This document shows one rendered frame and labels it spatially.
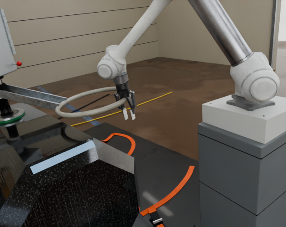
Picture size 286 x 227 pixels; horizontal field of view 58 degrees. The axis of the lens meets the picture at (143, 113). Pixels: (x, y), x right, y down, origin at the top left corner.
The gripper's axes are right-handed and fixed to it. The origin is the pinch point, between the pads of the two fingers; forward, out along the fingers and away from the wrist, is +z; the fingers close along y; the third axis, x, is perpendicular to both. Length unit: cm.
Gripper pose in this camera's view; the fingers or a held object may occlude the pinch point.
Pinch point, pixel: (129, 114)
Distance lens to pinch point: 157.1
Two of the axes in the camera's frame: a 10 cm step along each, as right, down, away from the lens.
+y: -8.9, 0.3, 4.5
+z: 2.0, 9.1, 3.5
